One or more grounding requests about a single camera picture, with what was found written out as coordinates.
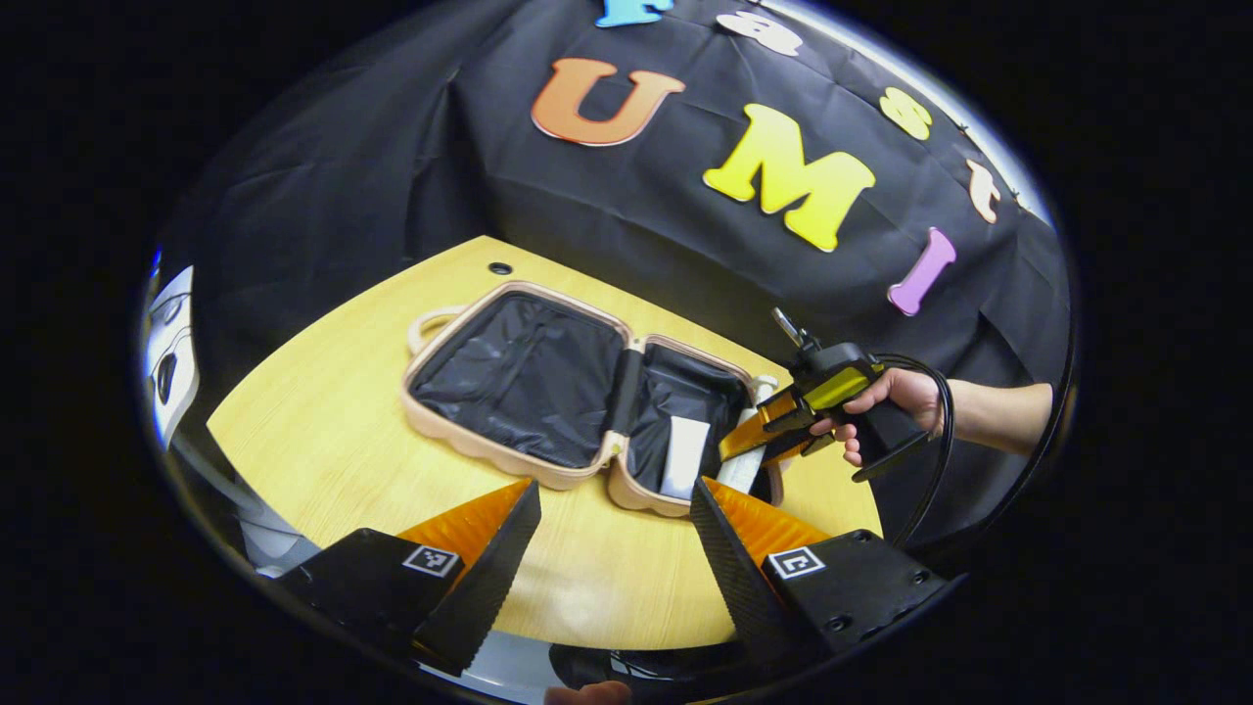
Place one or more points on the black backdrop cloth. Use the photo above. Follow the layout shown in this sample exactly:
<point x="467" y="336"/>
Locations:
<point x="392" y="176"/>

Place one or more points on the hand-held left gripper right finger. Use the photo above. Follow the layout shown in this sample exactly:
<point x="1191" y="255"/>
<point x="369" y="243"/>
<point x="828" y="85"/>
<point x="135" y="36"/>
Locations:
<point x="734" y="578"/>

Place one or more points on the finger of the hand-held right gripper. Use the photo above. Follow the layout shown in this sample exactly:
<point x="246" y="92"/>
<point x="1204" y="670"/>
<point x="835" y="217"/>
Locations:
<point x="759" y="426"/>
<point x="795" y="448"/>

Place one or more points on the white pump bottle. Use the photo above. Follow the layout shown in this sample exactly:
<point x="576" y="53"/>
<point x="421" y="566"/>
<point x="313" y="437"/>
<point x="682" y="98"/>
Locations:
<point x="744" y="472"/>

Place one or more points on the white cosmetic tube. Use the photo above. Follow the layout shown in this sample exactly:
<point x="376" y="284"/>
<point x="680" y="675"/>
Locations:
<point x="685" y="455"/>

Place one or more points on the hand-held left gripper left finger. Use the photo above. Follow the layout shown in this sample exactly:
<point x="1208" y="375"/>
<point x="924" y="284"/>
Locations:
<point x="489" y="587"/>

